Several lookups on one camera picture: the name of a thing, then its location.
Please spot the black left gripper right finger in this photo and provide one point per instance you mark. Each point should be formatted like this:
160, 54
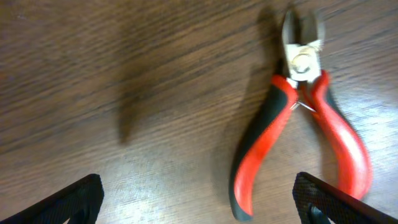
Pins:
318, 202

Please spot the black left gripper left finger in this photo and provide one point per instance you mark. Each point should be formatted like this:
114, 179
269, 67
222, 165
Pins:
79, 203

